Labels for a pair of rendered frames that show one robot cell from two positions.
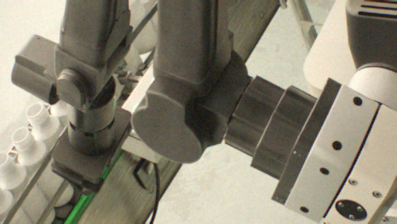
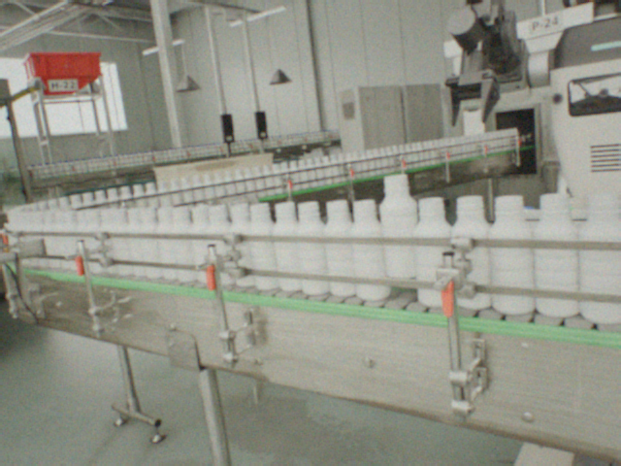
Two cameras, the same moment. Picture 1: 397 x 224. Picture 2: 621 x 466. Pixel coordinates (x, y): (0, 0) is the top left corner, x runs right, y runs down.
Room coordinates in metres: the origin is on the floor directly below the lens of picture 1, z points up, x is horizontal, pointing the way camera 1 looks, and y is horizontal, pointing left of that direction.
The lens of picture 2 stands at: (1.68, 0.79, 1.28)
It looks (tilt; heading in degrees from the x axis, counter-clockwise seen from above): 10 degrees down; 260
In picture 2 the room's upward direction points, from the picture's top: 7 degrees counter-clockwise
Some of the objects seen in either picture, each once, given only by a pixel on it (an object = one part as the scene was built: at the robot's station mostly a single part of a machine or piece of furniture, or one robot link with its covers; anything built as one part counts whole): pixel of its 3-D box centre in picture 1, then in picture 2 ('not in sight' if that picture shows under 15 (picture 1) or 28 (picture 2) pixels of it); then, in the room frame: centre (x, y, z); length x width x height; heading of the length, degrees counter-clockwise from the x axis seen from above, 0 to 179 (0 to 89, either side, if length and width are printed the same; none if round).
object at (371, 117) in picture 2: not in sight; (374, 154); (-0.65, -6.17, 0.96); 0.82 x 0.50 x 1.91; 25
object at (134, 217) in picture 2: not in sight; (141, 242); (1.87, -0.48, 1.08); 0.06 x 0.06 x 0.17
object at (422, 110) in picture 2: not in sight; (416, 148); (-1.46, -6.55, 0.96); 0.82 x 0.50 x 1.91; 25
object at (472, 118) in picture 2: not in sight; (473, 126); (-0.70, -3.43, 1.22); 0.23 x 0.04 x 0.32; 115
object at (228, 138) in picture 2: not in sight; (226, 129); (1.36, -6.44, 1.55); 0.17 x 0.15 x 0.42; 25
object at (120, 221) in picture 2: not in sight; (124, 242); (1.91, -0.52, 1.08); 0.06 x 0.06 x 0.17
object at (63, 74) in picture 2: not in sight; (80, 159); (3.44, -6.88, 1.40); 0.92 x 0.72 x 2.80; 25
